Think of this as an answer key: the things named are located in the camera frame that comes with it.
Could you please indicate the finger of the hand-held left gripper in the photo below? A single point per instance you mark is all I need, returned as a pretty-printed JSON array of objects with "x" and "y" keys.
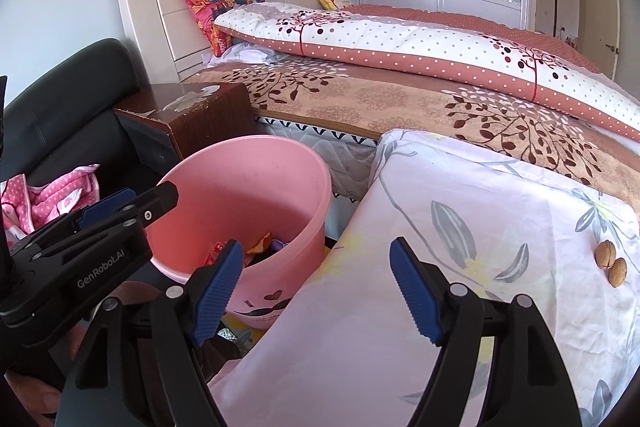
[
  {"x": 107, "y": 204},
  {"x": 155, "y": 204}
]

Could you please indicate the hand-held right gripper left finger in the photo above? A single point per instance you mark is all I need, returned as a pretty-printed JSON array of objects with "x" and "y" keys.
[{"x": 217, "y": 294}]

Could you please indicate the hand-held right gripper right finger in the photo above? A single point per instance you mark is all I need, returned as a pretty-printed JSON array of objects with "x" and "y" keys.
[{"x": 415, "y": 294}]

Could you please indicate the pink plastic bucket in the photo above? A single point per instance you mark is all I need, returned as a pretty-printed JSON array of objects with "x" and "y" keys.
[{"x": 240, "y": 187}]

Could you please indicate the person's left hand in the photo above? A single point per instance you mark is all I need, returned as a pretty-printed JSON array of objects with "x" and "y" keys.
[{"x": 30, "y": 399}]

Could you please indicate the silver foil wrapper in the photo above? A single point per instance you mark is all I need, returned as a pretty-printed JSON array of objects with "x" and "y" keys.
[{"x": 227, "y": 335}]

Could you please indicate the pink polka dot cloth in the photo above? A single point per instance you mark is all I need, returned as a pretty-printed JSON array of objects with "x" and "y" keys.
[{"x": 50, "y": 202}]

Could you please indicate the brown wooden nightstand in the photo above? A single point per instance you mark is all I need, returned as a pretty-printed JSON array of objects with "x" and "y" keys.
[{"x": 200, "y": 117}]

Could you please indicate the black leather chair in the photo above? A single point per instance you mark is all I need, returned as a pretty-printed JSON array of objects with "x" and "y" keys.
[{"x": 65, "y": 107}]

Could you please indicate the white quilted mattress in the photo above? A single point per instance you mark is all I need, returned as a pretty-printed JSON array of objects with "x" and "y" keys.
[{"x": 320, "y": 157}]

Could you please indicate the cream wooden bed headboard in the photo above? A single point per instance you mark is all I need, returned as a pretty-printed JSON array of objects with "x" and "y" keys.
[{"x": 165, "y": 32}]

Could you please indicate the white garment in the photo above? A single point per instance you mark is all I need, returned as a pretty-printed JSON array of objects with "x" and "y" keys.
[{"x": 245, "y": 54}]

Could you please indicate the walnut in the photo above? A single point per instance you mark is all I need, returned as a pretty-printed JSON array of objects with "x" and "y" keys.
[
  {"x": 618, "y": 273},
  {"x": 605, "y": 253}
]

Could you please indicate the bed with leaf blanket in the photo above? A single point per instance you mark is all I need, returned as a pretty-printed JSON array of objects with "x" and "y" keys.
[{"x": 375, "y": 97}]

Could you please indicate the white polka dot quilt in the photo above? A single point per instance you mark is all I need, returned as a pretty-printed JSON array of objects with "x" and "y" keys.
[{"x": 400, "y": 37}]

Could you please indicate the salmon dotted bedsheet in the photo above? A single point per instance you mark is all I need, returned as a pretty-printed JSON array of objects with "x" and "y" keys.
[{"x": 450, "y": 17}]

